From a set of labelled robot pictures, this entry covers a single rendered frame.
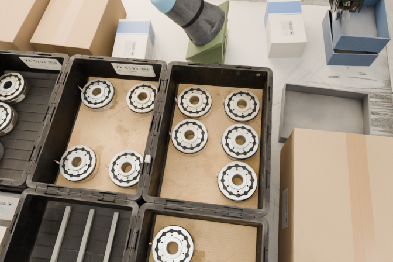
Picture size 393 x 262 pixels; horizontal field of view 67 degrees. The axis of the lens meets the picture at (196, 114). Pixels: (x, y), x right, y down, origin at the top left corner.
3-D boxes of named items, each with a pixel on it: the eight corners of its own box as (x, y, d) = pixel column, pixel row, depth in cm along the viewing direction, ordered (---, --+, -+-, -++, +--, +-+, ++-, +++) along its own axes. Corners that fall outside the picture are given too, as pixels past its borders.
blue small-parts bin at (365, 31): (330, 4, 109) (338, -11, 102) (373, 7, 107) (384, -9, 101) (333, 48, 101) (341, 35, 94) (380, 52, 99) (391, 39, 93)
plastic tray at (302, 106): (278, 142, 98) (280, 137, 93) (282, 89, 106) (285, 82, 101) (365, 155, 94) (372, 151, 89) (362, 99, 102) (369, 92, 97)
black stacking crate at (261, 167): (174, 82, 97) (168, 62, 87) (266, 89, 94) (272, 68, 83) (151, 207, 81) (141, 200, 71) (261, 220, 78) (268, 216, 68)
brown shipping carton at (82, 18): (78, 9, 129) (61, -21, 114) (127, 14, 126) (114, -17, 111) (52, 68, 117) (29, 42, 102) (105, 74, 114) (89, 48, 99)
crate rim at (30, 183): (74, 58, 92) (71, 54, 90) (169, 65, 89) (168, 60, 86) (28, 188, 76) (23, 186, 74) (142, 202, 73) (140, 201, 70)
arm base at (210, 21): (195, 20, 113) (176, 4, 107) (226, 1, 104) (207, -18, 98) (190, 52, 107) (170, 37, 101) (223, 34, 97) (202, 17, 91)
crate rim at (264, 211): (169, 65, 89) (168, 60, 86) (272, 72, 85) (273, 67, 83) (142, 202, 73) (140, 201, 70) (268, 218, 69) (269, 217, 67)
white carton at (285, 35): (264, 16, 120) (266, -1, 112) (294, 15, 119) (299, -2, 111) (267, 58, 111) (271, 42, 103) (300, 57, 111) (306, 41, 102)
